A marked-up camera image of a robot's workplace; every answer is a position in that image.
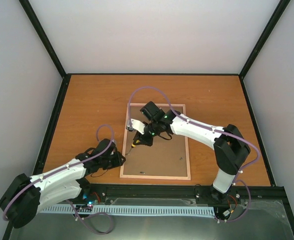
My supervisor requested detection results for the yellow handled screwdriver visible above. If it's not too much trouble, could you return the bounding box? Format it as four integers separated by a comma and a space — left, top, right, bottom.
125, 141, 139, 156

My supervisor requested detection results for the pink wooden picture frame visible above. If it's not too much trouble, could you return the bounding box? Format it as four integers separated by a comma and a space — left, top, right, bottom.
119, 102, 191, 181

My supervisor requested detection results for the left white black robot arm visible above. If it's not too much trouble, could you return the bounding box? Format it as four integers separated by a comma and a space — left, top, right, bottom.
0, 138, 126, 229

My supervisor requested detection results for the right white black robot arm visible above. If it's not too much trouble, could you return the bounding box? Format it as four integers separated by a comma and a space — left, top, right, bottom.
127, 101, 251, 202

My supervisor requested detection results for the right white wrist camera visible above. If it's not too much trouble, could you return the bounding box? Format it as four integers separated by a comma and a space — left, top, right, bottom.
126, 118, 145, 135

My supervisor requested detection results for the brown frame backing board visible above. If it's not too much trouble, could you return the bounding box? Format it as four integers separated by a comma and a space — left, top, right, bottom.
122, 105, 188, 177

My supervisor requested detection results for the black aluminium cage frame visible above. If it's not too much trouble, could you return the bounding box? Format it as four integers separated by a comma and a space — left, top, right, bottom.
1, 0, 294, 240

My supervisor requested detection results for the light blue cable duct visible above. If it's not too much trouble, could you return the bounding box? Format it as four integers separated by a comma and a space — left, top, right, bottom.
41, 203, 215, 218

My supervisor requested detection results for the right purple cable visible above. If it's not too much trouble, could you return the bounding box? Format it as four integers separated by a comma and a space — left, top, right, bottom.
127, 86, 261, 224

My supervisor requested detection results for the metal base plate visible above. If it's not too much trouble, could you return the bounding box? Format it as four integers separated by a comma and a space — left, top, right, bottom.
9, 199, 294, 240

